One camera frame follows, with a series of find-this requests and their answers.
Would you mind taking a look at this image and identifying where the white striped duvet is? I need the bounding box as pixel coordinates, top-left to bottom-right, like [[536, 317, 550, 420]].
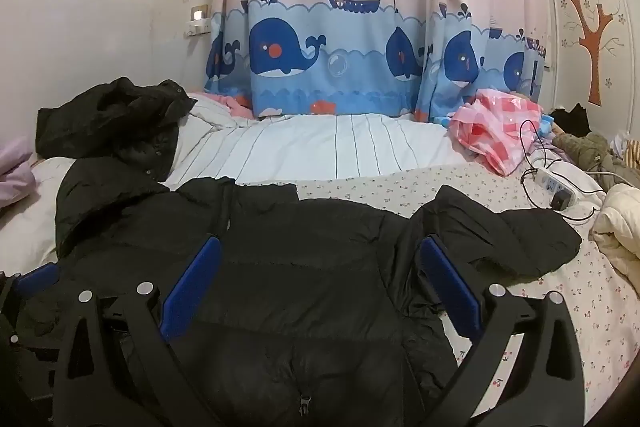
[[0, 93, 483, 260]]

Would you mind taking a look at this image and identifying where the white power strip with cable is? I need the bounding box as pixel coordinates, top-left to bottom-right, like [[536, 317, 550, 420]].
[[517, 119, 608, 220]]

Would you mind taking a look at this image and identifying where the crumpled black jacket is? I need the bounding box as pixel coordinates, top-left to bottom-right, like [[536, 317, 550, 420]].
[[36, 77, 198, 182]]

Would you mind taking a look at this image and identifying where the black puffer jacket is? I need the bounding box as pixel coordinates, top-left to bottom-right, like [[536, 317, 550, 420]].
[[10, 157, 583, 427]]

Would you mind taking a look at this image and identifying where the purple jacket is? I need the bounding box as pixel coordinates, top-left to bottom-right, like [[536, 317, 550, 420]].
[[0, 137, 38, 212]]

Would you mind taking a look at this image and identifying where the black clothing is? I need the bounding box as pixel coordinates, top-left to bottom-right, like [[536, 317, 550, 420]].
[[550, 103, 593, 135]]

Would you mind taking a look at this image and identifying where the cream quilted garment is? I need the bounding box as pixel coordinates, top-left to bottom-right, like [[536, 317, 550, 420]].
[[589, 183, 640, 293]]

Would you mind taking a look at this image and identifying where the olive green garment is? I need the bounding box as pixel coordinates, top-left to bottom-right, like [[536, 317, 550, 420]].
[[550, 131, 631, 188]]

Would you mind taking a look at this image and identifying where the wardrobe with tree sticker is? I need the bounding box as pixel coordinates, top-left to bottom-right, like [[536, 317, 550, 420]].
[[530, 0, 640, 148]]

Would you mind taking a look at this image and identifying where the black adapter plug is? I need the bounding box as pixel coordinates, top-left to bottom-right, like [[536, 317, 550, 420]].
[[549, 189, 576, 212]]

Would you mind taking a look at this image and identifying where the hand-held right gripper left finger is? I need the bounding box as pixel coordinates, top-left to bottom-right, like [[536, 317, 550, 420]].
[[52, 236, 223, 427]]

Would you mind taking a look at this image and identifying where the pink checked cloth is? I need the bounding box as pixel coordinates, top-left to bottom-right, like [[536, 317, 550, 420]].
[[447, 88, 546, 178]]

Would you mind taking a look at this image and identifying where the colourful striped cloth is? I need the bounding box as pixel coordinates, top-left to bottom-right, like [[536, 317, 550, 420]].
[[611, 132, 640, 172]]

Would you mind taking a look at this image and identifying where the whale print curtain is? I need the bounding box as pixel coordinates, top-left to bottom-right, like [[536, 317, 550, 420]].
[[202, 0, 548, 120]]

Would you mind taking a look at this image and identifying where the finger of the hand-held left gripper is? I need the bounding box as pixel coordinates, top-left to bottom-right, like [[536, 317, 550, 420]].
[[0, 263, 60, 303]]

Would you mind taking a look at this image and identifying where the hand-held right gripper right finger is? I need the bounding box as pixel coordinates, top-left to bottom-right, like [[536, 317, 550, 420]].
[[419, 236, 586, 427]]

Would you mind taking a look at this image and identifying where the wall socket with night light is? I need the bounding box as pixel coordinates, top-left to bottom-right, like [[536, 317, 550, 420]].
[[184, 3, 212, 36]]

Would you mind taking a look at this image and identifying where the cherry print bed sheet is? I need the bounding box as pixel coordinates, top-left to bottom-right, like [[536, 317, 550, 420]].
[[295, 152, 640, 427]]

